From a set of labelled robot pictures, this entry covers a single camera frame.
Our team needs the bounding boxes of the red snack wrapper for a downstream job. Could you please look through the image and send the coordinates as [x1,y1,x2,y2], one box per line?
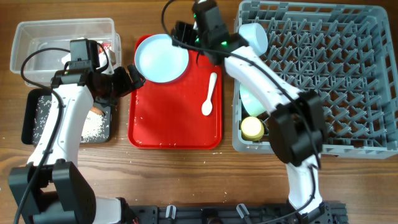
[98,42,114,60]

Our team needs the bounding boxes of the white plastic spoon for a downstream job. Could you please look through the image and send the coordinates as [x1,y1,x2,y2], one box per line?
[201,72,217,116]

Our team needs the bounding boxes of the white rice pile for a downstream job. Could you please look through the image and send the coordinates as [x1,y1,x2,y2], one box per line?
[32,95,108,144]

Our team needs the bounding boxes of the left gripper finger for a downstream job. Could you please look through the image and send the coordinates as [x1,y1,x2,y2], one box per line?
[132,78,146,91]
[127,64,141,83]

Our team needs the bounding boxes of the right black cable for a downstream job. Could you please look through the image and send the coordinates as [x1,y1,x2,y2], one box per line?
[160,0,322,224]

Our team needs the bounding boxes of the black waste tray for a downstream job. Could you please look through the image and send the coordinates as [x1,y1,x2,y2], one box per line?
[21,88,112,146]

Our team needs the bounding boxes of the red serving tray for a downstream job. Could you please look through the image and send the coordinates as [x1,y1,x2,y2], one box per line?
[127,51,223,150]

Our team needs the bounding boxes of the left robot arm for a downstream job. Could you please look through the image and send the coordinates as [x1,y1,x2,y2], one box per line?
[9,39,146,223]

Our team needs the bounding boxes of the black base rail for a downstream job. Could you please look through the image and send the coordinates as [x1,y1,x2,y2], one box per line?
[130,202,349,224]

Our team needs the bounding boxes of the black cable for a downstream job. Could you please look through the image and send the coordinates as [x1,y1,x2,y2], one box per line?
[160,0,322,224]
[12,47,109,224]

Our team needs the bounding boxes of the mint green bowl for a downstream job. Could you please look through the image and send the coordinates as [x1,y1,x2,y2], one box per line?
[239,84,266,117]

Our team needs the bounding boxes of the large light blue plate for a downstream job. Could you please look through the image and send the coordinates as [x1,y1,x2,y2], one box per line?
[134,34,189,83]

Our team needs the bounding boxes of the yellow plastic cup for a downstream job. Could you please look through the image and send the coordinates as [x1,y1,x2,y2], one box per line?
[241,116,265,141]

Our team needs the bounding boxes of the grey dishwasher rack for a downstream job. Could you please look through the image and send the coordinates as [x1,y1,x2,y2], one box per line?
[234,1,397,159]

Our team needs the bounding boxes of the white napkin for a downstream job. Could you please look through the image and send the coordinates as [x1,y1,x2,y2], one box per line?
[61,53,71,65]

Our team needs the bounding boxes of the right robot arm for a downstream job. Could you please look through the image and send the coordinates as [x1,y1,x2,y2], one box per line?
[169,1,328,223]

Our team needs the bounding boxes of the light blue rice bowl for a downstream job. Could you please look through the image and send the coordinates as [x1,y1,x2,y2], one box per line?
[238,23,268,56]

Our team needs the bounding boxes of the left black cable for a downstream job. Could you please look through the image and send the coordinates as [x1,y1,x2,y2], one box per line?
[12,47,109,224]

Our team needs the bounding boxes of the brown bread stick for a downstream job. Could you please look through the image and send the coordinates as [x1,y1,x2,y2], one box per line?
[90,106,104,116]

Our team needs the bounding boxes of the clear plastic bin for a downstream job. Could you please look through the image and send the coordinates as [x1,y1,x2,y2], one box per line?
[10,18,122,85]

